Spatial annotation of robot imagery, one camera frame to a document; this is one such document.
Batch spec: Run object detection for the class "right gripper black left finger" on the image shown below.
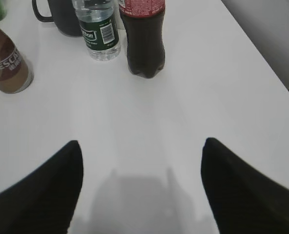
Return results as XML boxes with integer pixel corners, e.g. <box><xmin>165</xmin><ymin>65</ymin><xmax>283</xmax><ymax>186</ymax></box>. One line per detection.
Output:
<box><xmin>0</xmin><ymin>140</ymin><xmax>84</xmax><ymax>234</ymax></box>

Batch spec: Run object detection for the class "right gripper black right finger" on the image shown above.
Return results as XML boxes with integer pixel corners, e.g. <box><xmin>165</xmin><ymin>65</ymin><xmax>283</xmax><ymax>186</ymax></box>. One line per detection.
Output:
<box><xmin>201</xmin><ymin>137</ymin><xmax>289</xmax><ymax>234</ymax></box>

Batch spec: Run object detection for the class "brown Nescafe coffee bottle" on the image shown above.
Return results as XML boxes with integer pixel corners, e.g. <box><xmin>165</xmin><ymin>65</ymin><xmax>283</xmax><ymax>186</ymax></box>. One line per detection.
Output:
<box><xmin>0</xmin><ymin>29</ymin><xmax>34</xmax><ymax>94</ymax></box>

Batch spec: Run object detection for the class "dark grey ceramic mug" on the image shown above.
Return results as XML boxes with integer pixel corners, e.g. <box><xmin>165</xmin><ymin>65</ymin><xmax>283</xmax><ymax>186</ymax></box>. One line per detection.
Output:
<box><xmin>31</xmin><ymin>0</ymin><xmax>82</xmax><ymax>37</ymax></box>

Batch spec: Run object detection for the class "clear water bottle green label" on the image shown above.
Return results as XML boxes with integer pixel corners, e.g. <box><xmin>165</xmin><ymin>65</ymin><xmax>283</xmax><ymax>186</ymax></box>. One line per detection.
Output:
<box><xmin>72</xmin><ymin>0</ymin><xmax>121</xmax><ymax>61</ymax></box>

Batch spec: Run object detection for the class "dark cola bottle red label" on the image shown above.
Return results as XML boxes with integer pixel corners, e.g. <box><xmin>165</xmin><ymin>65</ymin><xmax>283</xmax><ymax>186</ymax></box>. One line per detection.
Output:
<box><xmin>118</xmin><ymin>0</ymin><xmax>166</xmax><ymax>78</ymax></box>

